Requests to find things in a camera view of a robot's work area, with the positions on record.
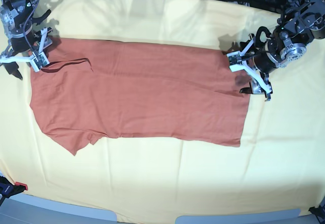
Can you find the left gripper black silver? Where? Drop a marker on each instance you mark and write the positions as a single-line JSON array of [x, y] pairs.
[[267, 59]]

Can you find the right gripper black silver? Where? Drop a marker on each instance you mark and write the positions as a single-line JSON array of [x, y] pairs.
[[19, 44]]

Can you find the terracotta orange T-shirt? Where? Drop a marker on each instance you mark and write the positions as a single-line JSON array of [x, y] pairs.
[[94, 88]]

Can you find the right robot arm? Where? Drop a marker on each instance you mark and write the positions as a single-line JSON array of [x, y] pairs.
[[17, 12]]

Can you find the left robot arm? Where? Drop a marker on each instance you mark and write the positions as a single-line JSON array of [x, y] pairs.
[[297, 27]]

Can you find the pale yellow table cloth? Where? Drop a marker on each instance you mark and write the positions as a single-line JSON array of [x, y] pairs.
[[279, 164]]

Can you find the black clamp at right corner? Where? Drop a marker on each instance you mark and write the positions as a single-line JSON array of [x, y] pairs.
[[319, 213]]

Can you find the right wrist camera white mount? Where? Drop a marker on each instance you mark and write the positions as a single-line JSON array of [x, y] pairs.
[[35, 56]]

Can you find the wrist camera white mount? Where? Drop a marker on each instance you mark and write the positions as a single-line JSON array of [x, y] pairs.
[[35, 56], [242, 60]]

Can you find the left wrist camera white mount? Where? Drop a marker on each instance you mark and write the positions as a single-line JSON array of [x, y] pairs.
[[242, 60]]

